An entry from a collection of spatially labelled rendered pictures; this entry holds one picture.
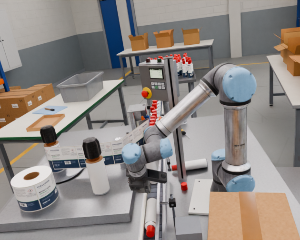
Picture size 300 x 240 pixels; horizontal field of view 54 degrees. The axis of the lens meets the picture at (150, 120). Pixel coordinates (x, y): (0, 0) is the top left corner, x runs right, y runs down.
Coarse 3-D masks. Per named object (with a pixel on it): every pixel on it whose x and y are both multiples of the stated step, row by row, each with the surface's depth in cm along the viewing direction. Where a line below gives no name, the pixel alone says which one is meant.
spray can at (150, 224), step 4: (148, 200) 133; (152, 200) 132; (156, 200) 133; (148, 204) 130; (152, 204) 129; (156, 204) 131; (148, 208) 128; (152, 208) 127; (156, 208) 128; (148, 212) 125; (152, 212) 124; (148, 216) 123; (152, 216) 122; (148, 220) 120; (152, 220) 120; (148, 224) 119; (152, 224) 119; (148, 228) 117; (152, 228) 117; (148, 232) 116; (152, 232) 116; (148, 236) 116; (152, 236) 116
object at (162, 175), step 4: (148, 172) 125; (152, 172) 126; (156, 172) 127; (160, 172) 128; (164, 172) 129; (144, 176) 124; (148, 176) 124; (152, 176) 125; (156, 176) 126; (160, 176) 127; (164, 176) 127; (152, 180) 126; (156, 180) 126; (160, 180) 126; (164, 180) 127
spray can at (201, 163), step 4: (192, 160) 169; (196, 160) 168; (200, 160) 168; (204, 160) 168; (176, 164) 170; (188, 164) 167; (192, 164) 167; (196, 164) 167; (200, 164) 167; (204, 164) 167; (172, 168) 168; (176, 168) 168; (188, 168) 167; (192, 168) 168; (196, 168) 168
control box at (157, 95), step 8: (144, 64) 146; (152, 64) 143; (160, 64) 140; (176, 64) 145; (144, 72) 147; (176, 72) 146; (144, 80) 149; (152, 80) 146; (160, 80) 143; (176, 80) 147; (144, 88) 151; (152, 96) 150; (160, 96) 147
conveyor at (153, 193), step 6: (162, 162) 172; (162, 168) 166; (150, 186) 151; (156, 186) 151; (162, 186) 150; (150, 192) 146; (156, 192) 146; (162, 192) 152; (156, 198) 141; (144, 228) 123; (144, 234) 120
